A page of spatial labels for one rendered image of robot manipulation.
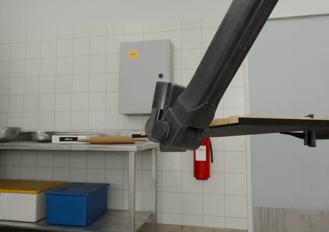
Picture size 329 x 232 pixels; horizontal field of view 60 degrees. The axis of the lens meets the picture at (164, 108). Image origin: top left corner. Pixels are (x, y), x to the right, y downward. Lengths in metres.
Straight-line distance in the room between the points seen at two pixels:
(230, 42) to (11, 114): 3.34
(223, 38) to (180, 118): 0.15
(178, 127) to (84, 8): 3.00
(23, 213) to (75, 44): 1.75
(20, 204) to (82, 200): 0.57
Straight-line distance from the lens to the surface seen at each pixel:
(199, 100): 0.48
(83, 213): 2.49
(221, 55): 0.47
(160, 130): 0.52
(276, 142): 2.82
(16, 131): 3.06
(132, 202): 2.18
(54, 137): 2.57
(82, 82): 3.20
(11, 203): 2.85
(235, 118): 0.61
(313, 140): 0.99
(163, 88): 0.58
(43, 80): 3.45
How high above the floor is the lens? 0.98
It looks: 5 degrees up
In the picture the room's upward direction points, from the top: straight up
